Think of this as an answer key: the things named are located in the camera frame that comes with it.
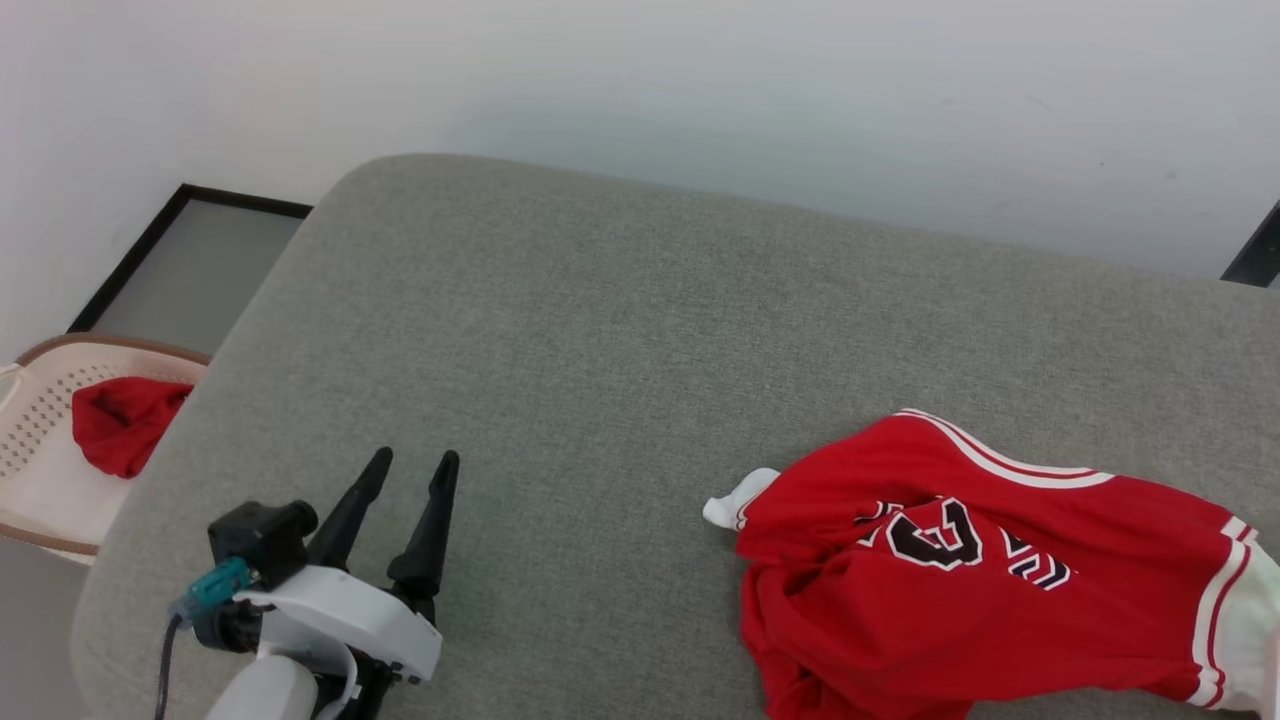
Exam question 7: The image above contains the black framed grey panel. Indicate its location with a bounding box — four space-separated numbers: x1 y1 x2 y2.
67 183 314 357

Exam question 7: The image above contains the black door frame strip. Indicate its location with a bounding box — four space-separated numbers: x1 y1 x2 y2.
1220 199 1280 290

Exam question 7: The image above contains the crumpled red garment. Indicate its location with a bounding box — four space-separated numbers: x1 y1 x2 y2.
71 376 195 480

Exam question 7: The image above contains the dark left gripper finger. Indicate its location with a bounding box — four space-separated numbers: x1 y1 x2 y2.
386 449 462 603
304 446 395 574

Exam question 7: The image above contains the red basketball jersey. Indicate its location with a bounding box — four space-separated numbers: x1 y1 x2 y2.
702 407 1280 720

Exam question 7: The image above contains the beige perforated laundry basket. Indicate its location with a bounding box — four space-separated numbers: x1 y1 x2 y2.
0 332 213 567

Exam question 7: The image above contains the black cable with teal plug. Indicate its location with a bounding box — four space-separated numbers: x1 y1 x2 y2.
154 556 254 720

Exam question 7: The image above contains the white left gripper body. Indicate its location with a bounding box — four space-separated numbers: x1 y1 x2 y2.
234 564 444 720

